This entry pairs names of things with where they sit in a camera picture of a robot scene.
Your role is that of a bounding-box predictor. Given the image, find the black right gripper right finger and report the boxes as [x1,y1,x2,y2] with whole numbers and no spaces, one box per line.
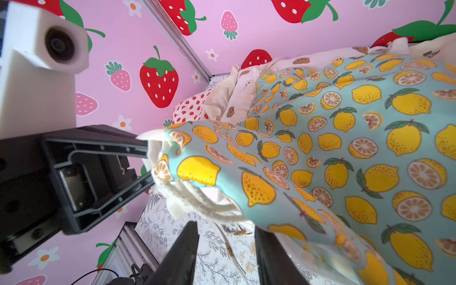
[255,226,309,285]

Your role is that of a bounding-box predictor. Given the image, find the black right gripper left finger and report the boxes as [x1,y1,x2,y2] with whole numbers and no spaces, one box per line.
[144,221,200,285]

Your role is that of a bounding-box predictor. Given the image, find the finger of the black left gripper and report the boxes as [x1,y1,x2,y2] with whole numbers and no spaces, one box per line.
[42,134,154,235]

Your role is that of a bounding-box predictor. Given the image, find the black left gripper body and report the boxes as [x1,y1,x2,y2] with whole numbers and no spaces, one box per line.
[0,124,108,275]

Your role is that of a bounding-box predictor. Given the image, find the teal lemon print pillow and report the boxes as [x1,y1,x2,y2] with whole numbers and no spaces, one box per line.
[152,55,456,285]

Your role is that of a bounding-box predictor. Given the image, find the white cookie print pillow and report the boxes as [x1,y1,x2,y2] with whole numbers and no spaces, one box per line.
[191,34,456,124]

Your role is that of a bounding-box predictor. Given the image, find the grey floral bed sheet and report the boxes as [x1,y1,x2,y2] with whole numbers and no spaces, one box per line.
[135,72,321,285]

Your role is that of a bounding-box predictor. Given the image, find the white strawberry print pillow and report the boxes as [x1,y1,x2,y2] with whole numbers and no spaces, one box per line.
[172,89,211,124]

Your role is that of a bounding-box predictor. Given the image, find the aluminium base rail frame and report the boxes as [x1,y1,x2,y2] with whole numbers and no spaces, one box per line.
[92,222,159,285]

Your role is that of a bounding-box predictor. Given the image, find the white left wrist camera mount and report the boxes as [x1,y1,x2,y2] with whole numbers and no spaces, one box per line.
[1,1,89,139]

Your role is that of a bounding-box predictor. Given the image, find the aluminium frame post left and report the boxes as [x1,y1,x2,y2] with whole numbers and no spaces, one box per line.
[142,0,213,83]

